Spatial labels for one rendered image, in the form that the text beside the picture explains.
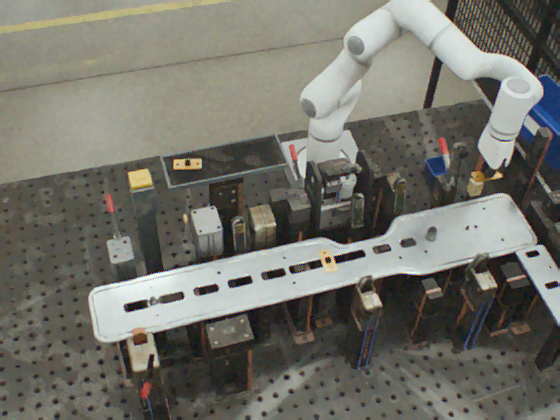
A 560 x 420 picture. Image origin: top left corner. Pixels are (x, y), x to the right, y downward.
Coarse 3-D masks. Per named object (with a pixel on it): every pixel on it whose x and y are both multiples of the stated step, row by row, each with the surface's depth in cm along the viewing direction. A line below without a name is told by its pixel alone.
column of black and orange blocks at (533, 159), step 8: (544, 128) 243; (536, 136) 244; (544, 136) 240; (536, 144) 245; (544, 144) 243; (536, 152) 246; (544, 152) 247; (528, 160) 251; (536, 160) 250; (528, 168) 253; (536, 168) 252; (520, 176) 259; (528, 176) 255; (520, 184) 260; (528, 184) 259; (512, 192) 266; (520, 192) 261; (520, 200) 265; (520, 208) 269
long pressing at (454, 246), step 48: (384, 240) 237; (480, 240) 238; (528, 240) 239; (96, 288) 221; (144, 288) 222; (192, 288) 223; (240, 288) 224; (288, 288) 224; (336, 288) 226; (96, 336) 212
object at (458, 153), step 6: (456, 144) 234; (462, 144) 234; (456, 150) 234; (462, 150) 233; (456, 156) 236; (462, 156) 232; (450, 162) 238; (456, 162) 239; (462, 162) 238; (450, 168) 239; (456, 168) 240; (450, 174) 240; (456, 174) 242; (450, 180) 242; (456, 180) 243; (450, 186) 244; (456, 186) 245
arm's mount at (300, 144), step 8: (344, 136) 293; (288, 144) 290; (296, 144) 290; (304, 144) 290; (344, 144) 291; (352, 144) 291; (288, 152) 287; (344, 152) 288; (352, 152) 288; (288, 160) 285; (352, 160) 286; (288, 168) 288; (288, 176) 291; (296, 176) 280; (296, 184) 281
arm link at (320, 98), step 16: (368, 16) 218; (384, 16) 216; (352, 32) 215; (368, 32) 213; (384, 32) 215; (352, 48) 216; (368, 48) 214; (336, 64) 237; (352, 64) 230; (368, 64) 227; (320, 80) 244; (336, 80) 240; (352, 80) 238; (304, 96) 249; (320, 96) 245; (336, 96) 244; (304, 112) 253; (320, 112) 248
